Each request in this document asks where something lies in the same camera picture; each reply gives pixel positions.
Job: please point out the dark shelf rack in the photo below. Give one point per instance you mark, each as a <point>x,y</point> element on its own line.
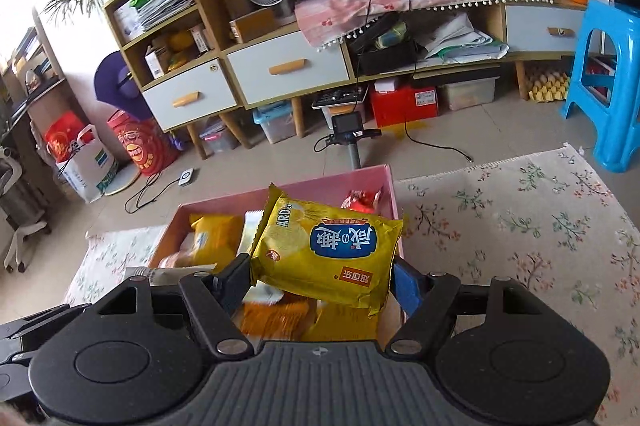
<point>30,86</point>

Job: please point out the red patterned bag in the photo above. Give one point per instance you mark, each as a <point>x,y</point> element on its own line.
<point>140,151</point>

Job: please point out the small white floor device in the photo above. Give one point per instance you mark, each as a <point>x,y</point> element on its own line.
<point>188,177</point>

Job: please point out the clear bin with papers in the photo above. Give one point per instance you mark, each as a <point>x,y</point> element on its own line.
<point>220,139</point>

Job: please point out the small white carton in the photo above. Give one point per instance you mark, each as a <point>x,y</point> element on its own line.
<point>155,64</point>

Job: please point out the clear bin blue lid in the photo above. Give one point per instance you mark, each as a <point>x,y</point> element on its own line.
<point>275,124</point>

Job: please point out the yellow chip packet blue label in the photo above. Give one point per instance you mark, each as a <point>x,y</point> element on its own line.
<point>320,256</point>

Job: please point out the orange snack packet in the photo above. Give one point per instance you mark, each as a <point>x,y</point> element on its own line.
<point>275,321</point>

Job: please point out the yellow egg tray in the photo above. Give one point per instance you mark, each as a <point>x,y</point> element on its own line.
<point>547,85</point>

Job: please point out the clear bin white lid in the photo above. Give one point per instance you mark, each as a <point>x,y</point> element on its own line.
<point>470,95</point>

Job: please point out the red cardboard box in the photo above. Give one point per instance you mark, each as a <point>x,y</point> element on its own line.
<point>400,106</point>

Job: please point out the clear bread packet blue label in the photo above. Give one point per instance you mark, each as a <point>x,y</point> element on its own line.
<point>177,256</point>

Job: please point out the white printed shopping bag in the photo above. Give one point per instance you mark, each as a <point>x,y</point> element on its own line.
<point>85,176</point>

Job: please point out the brown cardboard box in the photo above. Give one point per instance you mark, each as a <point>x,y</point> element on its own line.
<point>252,26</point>

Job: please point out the stack of papers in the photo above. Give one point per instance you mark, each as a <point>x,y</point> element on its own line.
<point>165,4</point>

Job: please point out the pale drawer with round sticker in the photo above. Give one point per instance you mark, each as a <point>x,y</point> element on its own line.
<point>165,106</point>

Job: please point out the plain yellow snack packet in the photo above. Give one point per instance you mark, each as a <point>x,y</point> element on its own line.
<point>215,236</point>
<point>345,323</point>

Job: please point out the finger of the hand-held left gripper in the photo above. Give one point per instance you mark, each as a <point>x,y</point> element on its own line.
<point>12,376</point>
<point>30,331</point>

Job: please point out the white snack packet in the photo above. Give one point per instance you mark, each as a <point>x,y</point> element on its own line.
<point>252,231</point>

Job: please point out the office chair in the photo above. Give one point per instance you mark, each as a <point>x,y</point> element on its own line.
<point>15,196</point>

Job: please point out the pink patterned cloth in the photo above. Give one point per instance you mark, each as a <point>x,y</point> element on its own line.
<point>340,6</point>

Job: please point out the red shopping bag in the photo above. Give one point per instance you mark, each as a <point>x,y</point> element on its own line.
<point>65,139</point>

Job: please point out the blue plastic stool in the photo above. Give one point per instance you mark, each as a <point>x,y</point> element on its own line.
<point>600,11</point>

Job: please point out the black open case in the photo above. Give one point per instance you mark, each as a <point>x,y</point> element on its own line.
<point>385,59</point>

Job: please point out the wooden TV cabinet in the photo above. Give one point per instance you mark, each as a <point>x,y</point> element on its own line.
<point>298,116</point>

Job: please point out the floral white cloth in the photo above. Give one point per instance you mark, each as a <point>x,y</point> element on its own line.
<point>500,231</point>

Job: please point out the red snack packet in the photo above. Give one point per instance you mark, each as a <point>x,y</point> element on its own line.
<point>362,201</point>

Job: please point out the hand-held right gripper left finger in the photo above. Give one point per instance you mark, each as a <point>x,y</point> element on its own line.
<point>239,278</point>

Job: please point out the white papers pile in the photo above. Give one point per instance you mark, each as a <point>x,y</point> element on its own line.
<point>460,39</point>

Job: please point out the black tray white frame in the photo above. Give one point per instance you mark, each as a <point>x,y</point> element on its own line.
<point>340,97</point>

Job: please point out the black camera on tripod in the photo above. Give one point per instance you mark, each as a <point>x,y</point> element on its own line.
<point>345,126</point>

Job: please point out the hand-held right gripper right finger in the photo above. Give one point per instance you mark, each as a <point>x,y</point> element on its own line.
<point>406,288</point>

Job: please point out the pink cardboard box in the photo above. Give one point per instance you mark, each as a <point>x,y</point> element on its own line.
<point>325,191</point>

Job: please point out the round wooden board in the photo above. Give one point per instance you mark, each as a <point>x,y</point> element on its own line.
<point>127,181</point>

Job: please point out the small brown cartons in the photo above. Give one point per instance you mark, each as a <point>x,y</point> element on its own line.
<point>200,39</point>

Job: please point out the white box grey print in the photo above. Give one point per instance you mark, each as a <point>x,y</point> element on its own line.
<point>127,21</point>

